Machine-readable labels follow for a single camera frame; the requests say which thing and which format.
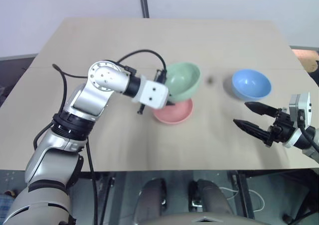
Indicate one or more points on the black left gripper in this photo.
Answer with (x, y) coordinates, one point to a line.
(161, 77)

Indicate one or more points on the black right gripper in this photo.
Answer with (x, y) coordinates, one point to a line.
(279, 128)

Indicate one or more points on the green bowl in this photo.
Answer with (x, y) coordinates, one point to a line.
(184, 78)

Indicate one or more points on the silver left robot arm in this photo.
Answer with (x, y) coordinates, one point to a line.
(99, 85)

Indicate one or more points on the person bare forearm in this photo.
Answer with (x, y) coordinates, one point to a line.
(307, 59)

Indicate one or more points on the pink bowl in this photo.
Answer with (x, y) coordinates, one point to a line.
(174, 114)

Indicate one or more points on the blue bowl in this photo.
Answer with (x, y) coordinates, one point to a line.
(251, 84)

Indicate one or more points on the black table leg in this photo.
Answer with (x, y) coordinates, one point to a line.
(108, 192)
(243, 192)

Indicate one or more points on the dark rounded shape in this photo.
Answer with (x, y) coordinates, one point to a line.
(211, 200)
(152, 200)

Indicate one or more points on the dark vertical pole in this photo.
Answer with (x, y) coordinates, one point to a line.
(144, 1)

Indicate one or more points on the blue patterned cloth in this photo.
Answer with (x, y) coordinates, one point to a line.
(6, 202)

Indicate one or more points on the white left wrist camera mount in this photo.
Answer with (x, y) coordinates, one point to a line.
(153, 93)

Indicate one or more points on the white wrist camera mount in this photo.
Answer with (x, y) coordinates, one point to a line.
(305, 105)
(153, 93)

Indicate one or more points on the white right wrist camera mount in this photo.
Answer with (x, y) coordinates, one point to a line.
(305, 105)

